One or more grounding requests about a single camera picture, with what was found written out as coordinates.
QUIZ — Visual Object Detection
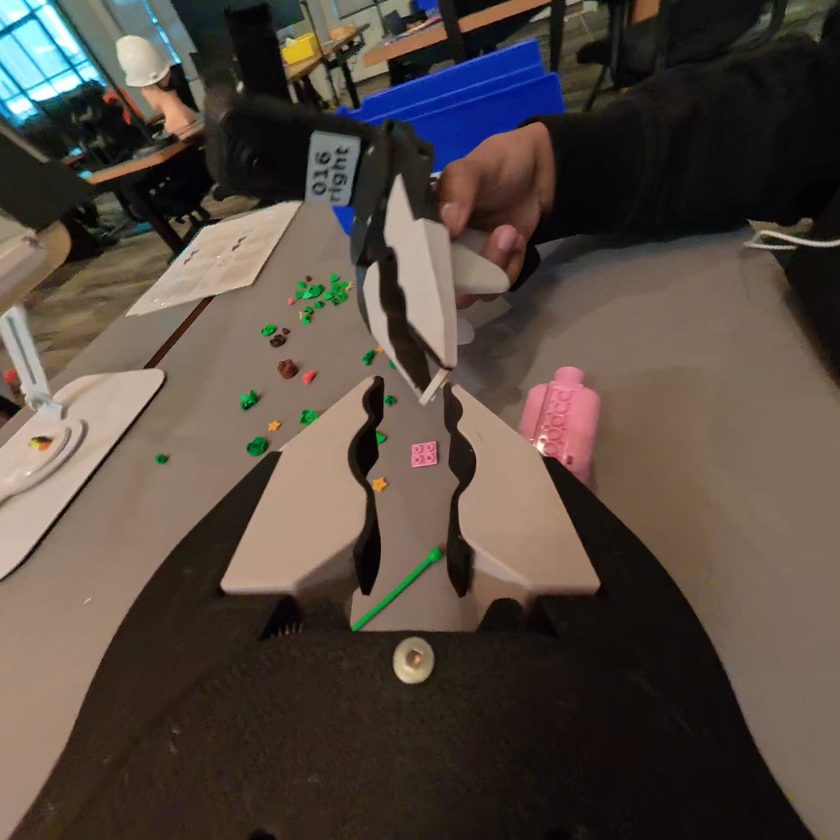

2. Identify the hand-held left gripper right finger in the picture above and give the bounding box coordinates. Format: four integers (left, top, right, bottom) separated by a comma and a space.
444, 382, 602, 616

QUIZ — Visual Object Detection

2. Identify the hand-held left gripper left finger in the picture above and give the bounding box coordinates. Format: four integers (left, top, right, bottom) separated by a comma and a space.
220, 375, 386, 616

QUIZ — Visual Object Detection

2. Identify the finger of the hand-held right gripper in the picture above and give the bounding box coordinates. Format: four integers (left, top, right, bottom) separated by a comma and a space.
361, 262, 434, 403
374, 174, 459, 388

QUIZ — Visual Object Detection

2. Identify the pink toy brick body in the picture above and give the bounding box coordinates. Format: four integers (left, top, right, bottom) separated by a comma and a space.
518, 366, 602, 490

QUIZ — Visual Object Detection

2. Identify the green toy rod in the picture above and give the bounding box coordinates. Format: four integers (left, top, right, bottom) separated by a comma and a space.
351, 548, 445, 632

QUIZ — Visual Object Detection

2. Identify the person's right forearm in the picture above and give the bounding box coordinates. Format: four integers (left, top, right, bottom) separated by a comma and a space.
525, 33, 840, 247

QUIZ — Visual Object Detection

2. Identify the person's right hand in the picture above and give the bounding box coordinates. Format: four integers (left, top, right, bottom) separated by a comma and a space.
436, 121, 557, 309

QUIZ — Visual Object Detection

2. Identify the pile of green leaf pieces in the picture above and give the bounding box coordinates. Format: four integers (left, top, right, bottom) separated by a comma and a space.
292, 272, 355, 326

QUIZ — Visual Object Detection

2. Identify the mannequin bust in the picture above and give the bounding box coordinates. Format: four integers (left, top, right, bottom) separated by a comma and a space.
141, 66, 199, 132

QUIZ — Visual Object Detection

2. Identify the printed paper sheet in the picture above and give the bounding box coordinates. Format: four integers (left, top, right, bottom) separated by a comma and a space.
125, 200, 303, 319

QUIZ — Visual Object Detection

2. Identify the wooden office desk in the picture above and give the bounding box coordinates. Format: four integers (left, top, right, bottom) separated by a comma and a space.
62, 121, 214, 257
364, 0, 555, 70

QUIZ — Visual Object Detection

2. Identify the white hard hat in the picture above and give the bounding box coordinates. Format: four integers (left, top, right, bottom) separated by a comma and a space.
115, 35, 173, 88

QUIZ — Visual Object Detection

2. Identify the blue plastic bin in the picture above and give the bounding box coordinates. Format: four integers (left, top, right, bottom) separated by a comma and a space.
335, 39, 565, 234

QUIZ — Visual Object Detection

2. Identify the white stand base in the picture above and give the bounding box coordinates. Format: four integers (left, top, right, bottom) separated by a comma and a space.
0, 367, 166, 581

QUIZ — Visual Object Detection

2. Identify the large glass window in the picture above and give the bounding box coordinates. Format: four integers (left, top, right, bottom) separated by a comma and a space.
0, 0, 99, 122

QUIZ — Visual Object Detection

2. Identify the white cord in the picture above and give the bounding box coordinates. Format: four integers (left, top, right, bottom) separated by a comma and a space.
745, 228, 840, 253

